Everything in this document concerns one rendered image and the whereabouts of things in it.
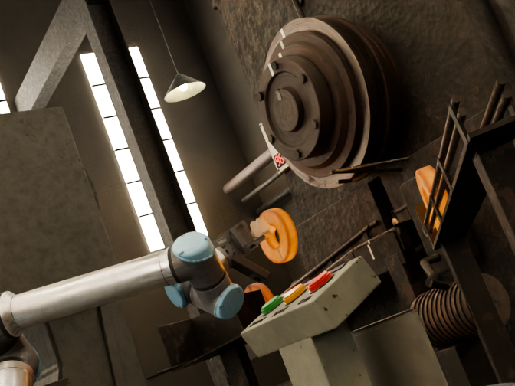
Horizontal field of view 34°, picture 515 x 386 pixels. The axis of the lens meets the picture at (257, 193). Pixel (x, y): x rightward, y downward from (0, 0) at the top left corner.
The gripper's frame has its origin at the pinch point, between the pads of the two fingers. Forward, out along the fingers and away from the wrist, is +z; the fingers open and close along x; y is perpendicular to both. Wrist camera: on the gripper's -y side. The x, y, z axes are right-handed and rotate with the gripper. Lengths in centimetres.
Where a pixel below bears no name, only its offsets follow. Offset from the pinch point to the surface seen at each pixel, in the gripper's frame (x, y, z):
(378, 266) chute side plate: -20.0, -23.3, 6.8
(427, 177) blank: -68, -7, -6
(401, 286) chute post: -26.4, -29.9, 4.7
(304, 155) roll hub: -19.0, 11.9, 9.0
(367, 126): -36.9, 8.4, 16.8
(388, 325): -89, -19, -51
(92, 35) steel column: 633, 282, 361
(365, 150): -32.8, 3.7, 15.4
